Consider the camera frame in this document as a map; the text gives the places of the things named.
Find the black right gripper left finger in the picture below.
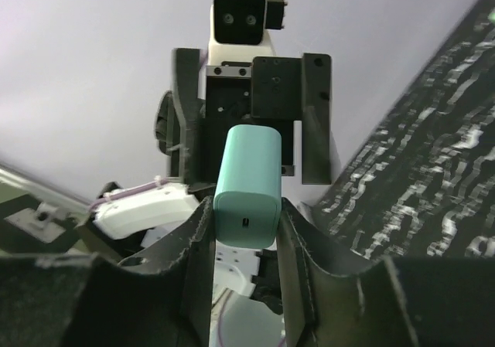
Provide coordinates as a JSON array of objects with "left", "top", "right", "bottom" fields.
[{"left": 1, "top": 198, "right": 215, "bottom": 346}]

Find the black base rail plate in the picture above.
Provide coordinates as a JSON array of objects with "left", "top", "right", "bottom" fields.
[{"left": 1, "top": 195, "right": 89, "bottom": 254}]

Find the light blue plug adapter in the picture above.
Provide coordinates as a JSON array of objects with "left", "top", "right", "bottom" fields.
[{"left": 213, "top": 124, "right": 282, "bottom": 250}]

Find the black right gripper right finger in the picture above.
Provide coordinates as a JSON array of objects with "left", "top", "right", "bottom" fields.
[{"left": 277, "top": 200, "right": 494, "bottom": 346}]

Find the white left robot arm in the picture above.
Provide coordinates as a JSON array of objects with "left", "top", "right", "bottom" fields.
[{"left": 90, "top": 49, "right": 301, "bottom": 254}]

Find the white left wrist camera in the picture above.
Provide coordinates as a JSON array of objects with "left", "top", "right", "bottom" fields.
[{"left": 207, "top": 0, "right": 288, "bottom": 66}]

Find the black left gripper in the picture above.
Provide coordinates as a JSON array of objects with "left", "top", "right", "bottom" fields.
[{"left": 172, "top": 48, "right": 332, "bottom": 185}]

